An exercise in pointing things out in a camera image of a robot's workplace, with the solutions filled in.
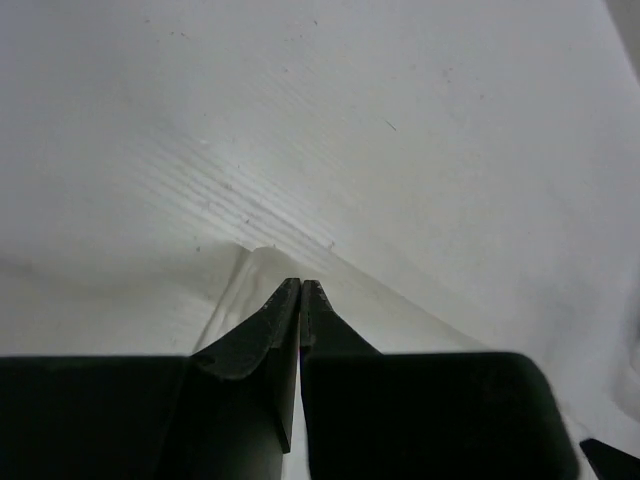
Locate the white tank top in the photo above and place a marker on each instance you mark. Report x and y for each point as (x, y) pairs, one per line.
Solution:
(171, 307)

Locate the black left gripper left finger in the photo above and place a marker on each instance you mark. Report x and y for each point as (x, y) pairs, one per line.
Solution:
(224, 412)

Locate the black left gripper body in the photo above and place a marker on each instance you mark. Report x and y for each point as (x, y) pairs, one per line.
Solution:
(609, 463)

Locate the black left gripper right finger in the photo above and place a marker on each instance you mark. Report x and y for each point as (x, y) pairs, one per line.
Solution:
(461, 415)

